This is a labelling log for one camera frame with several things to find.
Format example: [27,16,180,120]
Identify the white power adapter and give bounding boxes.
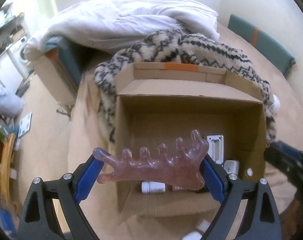
[223,160,240,175]

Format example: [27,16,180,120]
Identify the white bottle red label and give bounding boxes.
[246,168,253,177]

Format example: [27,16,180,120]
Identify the white rectangular device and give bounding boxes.
[207,135,224,165]

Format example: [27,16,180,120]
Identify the pink translucent massage comb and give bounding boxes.
[92,129,209,191]

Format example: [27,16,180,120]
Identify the white pill bottle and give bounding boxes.
[141,181,166,194]

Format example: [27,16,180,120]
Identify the white earbuds case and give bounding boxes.
[182,231,202,240]

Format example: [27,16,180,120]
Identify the wooden chair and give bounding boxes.
[0,133,17,206]

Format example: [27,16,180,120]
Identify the white floor scale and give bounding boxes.
[18,112,32,138]

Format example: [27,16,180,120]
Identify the white plastic bag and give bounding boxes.
[0,86,25,118]

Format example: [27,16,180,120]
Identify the brown cardboard box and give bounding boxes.
[114,62,267,217]

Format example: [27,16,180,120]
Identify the teal bed headboard cushion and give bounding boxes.
[43,36,97,93]

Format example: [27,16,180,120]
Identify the white washing machine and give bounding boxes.
[7,35,30,80]

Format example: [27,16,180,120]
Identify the black and cream knit blanket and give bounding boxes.
[94,29,277,144]

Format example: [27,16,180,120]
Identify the white duvet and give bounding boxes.
[24,0,220,61]

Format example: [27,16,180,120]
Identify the teal cushion with orange strap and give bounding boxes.
[228,14,296,77]

